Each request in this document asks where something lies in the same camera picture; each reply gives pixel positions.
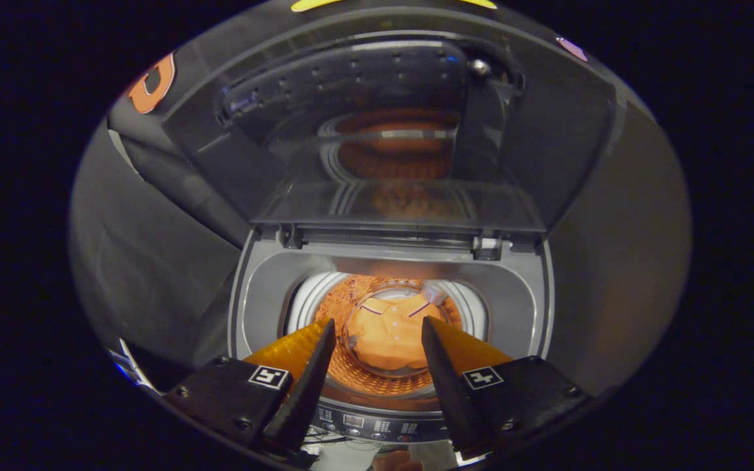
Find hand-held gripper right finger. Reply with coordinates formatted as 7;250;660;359
420;316;592;460

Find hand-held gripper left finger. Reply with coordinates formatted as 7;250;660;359
163;318;338;455

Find dark washing machine lid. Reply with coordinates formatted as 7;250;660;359
161;7;620;253

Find orange polo shirt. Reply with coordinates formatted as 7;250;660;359
350;293;446;370

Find black floor cables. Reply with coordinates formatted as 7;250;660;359
302;428;378;455

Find grey washing machine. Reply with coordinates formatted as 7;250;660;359
226;226;556;445

